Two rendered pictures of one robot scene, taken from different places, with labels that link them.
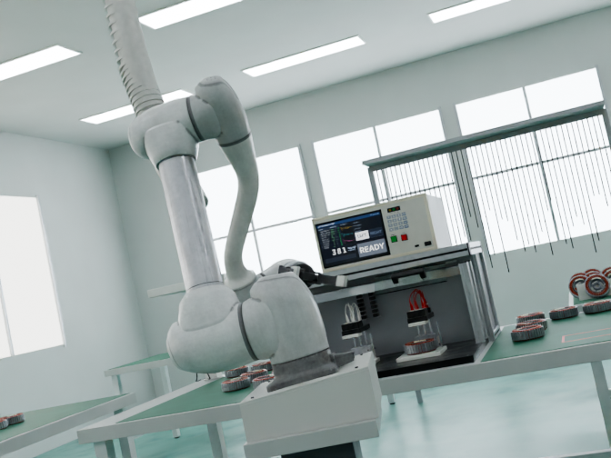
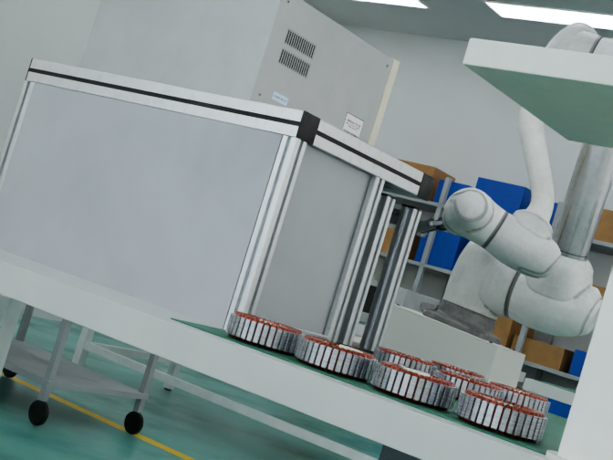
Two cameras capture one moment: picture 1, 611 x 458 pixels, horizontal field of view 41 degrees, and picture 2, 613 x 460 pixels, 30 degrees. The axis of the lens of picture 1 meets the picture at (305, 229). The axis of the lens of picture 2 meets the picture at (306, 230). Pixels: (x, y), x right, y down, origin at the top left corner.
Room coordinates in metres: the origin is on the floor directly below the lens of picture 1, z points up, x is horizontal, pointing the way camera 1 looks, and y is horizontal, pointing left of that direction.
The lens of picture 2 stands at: (5.13, 0.61, 0.86)
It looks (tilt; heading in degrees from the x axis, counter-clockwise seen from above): 3 degrees up; 199
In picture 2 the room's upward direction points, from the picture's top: 17 degrees clockwise
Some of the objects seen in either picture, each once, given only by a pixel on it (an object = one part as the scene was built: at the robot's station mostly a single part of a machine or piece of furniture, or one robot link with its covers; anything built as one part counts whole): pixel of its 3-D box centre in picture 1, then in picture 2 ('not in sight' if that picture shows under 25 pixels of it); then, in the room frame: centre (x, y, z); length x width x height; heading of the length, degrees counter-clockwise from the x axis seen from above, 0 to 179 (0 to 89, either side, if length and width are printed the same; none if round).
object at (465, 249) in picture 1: (387, 265); (227, 129); (3.14, -0.28, 1.09); 0.68 x 0.44 x 0.05; 72
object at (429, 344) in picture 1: (420, 346); not in sight; (2.79, -0.30, 0.80); 0.11 x 0.11 x 0.04
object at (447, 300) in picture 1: (394, 312); not in sight; (3.07, -0.26, 0.92); 0.66 x 0.01 x 0.30; 72
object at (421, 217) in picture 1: (385, 233); (241, 65); (3.13, -0.29, 1.22); 0.44 x 0.39 x 0.20; 72
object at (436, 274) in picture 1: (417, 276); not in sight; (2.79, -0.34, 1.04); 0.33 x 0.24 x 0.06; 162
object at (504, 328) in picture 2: not in sight; (499, 333); (-3.90, -0.67, 0.92); 0.40 x 0.36 x 0.27; 160
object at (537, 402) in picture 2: (235, 383); (515, 400); (3.15, 0.38, 0.77); 0.11 x 0.11 x 0.04
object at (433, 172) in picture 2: not in sight; (419, 184); (-4.23, -1.72, 1.93); 0.42 x 0.40 x 0.29; 74
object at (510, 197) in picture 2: not in sight; (506, 204); (-3.97, -0.92, 1.92); 0.42 x 0.42 x 0.28; 74
